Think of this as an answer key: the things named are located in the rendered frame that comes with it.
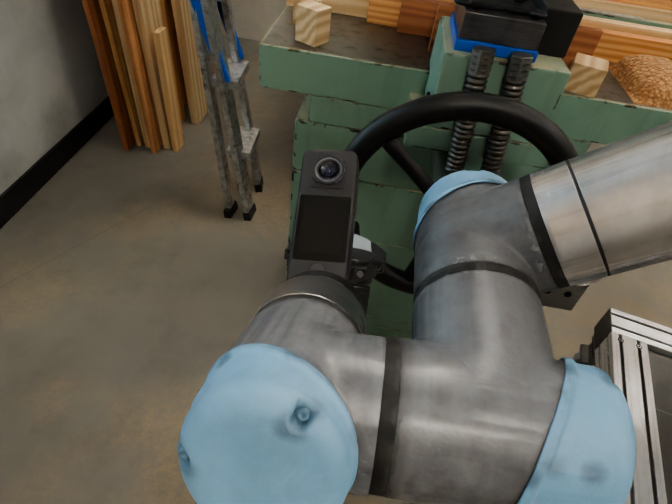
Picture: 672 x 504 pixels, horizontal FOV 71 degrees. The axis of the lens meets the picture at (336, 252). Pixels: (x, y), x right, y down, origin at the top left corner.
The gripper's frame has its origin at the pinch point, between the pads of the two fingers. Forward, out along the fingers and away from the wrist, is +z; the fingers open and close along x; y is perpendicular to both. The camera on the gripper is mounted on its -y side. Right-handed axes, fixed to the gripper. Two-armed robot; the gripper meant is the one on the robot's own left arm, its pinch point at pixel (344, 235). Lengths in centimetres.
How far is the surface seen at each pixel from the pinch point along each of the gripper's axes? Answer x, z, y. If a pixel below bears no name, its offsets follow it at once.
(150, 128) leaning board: -92, 136, -3
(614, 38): 35, 30, -28
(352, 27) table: -4.2, 26.4, -26.2
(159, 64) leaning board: -85, 127, -27
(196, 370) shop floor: -40, 60, 55
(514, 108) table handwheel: 15.0, -2.0, -14.9
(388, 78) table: 2.3, 16.8, -18.4
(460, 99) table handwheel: 9.8, -2.1, -15.2
